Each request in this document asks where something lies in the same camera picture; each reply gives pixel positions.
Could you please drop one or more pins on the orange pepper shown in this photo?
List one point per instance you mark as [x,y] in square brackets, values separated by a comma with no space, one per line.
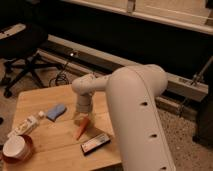
[85,122]

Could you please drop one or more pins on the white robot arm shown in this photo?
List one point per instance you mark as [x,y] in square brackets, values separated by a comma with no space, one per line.
[141,139]

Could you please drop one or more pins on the black rectangular box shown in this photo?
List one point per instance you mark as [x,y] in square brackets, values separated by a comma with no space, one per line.
[95,143]

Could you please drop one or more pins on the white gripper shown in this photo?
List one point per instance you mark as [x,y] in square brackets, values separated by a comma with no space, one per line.
[78,117]

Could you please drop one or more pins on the white bowl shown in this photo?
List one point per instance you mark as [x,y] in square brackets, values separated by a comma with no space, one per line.
[15,147]

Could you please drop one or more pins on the metal rail beam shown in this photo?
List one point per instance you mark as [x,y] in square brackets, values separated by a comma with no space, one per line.
[126,84]

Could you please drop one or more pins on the white squeeze tube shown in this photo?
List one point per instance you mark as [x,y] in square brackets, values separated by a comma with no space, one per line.
[28,125]

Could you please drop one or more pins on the black office chair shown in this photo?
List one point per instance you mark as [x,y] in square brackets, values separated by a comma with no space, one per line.
[18,45]

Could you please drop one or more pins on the blue sponge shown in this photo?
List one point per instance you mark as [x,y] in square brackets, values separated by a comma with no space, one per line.
[55,112]

